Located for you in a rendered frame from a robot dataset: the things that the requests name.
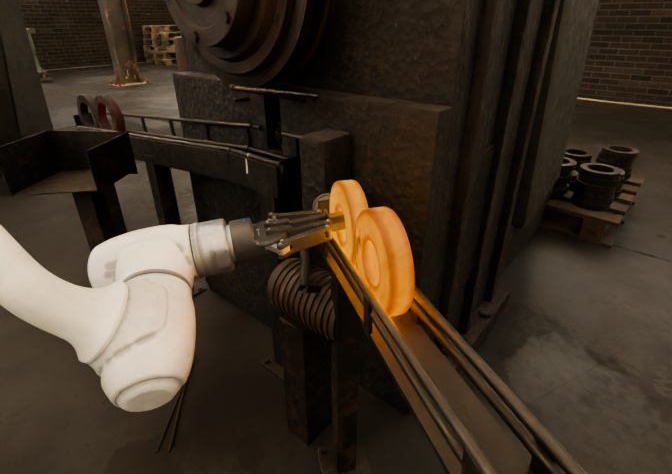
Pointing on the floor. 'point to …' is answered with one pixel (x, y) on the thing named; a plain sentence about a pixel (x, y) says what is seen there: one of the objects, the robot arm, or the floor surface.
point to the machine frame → (404, 130)
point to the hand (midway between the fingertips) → (348, 219)
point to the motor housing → (305, 346)
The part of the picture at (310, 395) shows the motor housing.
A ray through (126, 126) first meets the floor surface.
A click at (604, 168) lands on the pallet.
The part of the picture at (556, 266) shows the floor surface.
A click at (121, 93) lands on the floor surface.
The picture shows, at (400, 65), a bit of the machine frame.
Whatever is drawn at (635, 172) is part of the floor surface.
